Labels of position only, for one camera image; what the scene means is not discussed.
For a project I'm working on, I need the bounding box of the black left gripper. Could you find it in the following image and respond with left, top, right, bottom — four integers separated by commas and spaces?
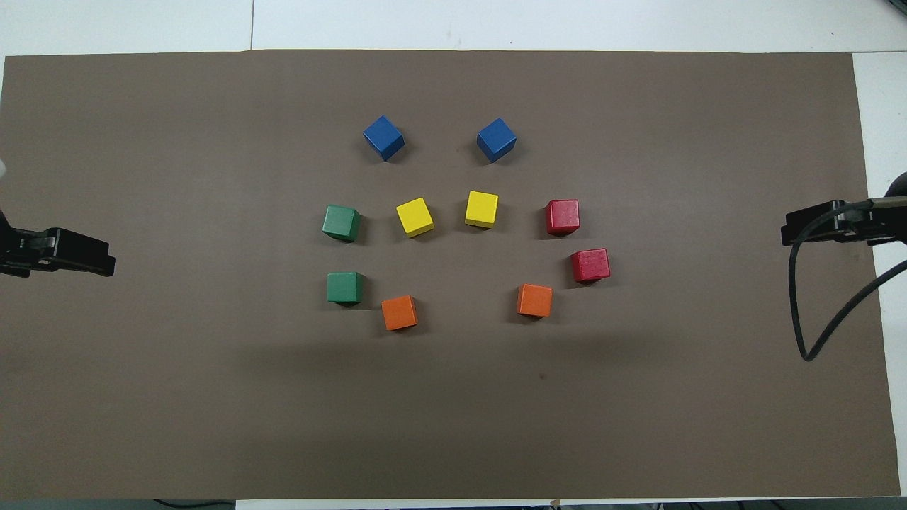
0, 212, 116, 277

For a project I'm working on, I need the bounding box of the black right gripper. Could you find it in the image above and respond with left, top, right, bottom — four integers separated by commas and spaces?
782, 200, 907, 247

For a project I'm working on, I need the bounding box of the red wooden cube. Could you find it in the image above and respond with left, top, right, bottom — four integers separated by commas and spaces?
570, 248, 612, 284
544, 199, 581, 236

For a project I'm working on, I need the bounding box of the green wooden cube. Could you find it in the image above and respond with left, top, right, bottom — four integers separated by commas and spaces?
322, 205, 361, 243
326, 272, 364, 306

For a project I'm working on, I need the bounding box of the orange wooden cube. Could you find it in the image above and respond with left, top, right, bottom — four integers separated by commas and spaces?
381, 295, 419, 332
517, 283, 554, 319

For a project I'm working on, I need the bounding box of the blue wooden cube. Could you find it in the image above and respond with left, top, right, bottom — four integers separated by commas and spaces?
476, 118, 517, 163
363, 115, 405, 162

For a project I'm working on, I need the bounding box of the yellow wooden cube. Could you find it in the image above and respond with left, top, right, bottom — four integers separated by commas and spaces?
465, 191, 500, 229
395, 198, 435, 238

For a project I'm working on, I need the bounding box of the brown table mat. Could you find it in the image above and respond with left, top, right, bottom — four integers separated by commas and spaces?
0, 49, 901, 501

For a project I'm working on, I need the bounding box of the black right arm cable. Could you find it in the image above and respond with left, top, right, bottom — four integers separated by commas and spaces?
789, 200, 907, 362

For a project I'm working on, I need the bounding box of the black floor cable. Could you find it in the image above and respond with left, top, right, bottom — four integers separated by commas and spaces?
152, 498, 236, 510

